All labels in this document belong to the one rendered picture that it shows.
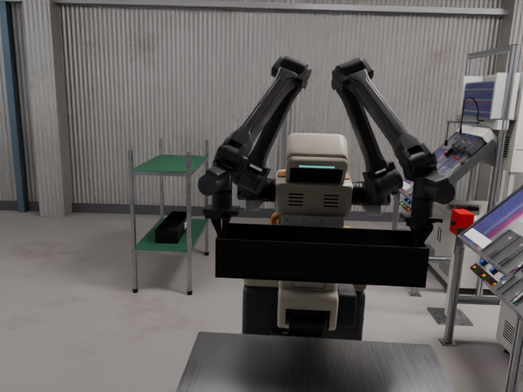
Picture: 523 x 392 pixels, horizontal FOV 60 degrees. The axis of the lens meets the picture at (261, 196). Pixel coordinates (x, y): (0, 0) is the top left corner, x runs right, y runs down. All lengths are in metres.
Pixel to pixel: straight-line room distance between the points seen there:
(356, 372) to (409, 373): 0.14
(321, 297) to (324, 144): 0.56
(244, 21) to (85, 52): 1.89
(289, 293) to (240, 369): 0.50
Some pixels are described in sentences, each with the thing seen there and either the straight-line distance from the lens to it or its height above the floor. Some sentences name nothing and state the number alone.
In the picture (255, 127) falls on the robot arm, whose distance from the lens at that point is 1.29.
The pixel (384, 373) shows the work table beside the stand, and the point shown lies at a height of 0.80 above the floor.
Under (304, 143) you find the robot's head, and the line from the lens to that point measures 1.56.
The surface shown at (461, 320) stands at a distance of 3.54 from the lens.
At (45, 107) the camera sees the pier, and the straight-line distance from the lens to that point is 5.81.
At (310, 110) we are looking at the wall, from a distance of 5.49.
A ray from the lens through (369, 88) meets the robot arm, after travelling 1.41.
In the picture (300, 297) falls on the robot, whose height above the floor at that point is 0.79.
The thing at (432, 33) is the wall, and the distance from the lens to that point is 5.82.
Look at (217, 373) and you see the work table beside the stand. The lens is 1.27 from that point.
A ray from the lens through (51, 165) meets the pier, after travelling 5.86.
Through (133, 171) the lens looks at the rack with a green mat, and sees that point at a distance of 3.38.
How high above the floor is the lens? 1.52
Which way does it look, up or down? 13 degrees down
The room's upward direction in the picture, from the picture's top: 2 degrees clockwise
